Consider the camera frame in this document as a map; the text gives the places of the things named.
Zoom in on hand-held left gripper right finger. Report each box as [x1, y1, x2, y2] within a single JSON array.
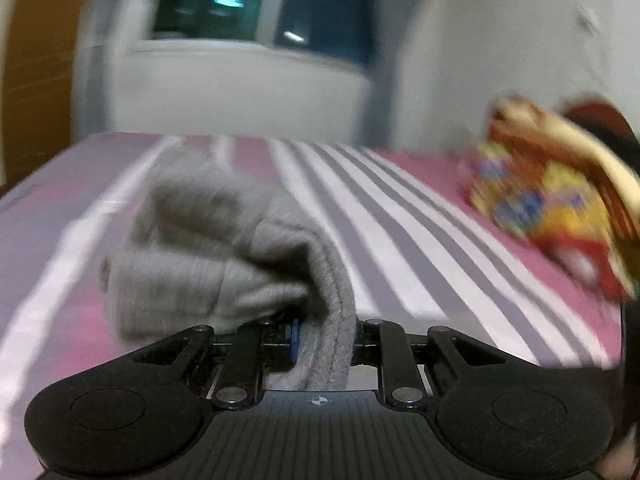
[[350, 318, 507, 409]]

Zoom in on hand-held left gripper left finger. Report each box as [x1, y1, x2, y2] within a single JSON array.
[[134, 318, 302, 409]]

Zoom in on grey pants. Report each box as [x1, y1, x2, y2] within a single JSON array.
[[100, 146, 359, 392]]

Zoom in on bed with striped sheet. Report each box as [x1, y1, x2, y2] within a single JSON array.
[[0, 131, 626, 471]]

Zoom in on dark red cloth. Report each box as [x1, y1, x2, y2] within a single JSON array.
[[565, 102, 640, 171]]

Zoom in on grey curtain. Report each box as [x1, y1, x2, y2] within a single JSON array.
[[75, 0, 121, 134], [370, 0, 421, 149]]

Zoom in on sliding glass window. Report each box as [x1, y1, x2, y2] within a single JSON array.
[[148, 0, 377, 68]]

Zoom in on brown wooden door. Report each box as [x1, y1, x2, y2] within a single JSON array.
[[3, 0, 93, 184]]

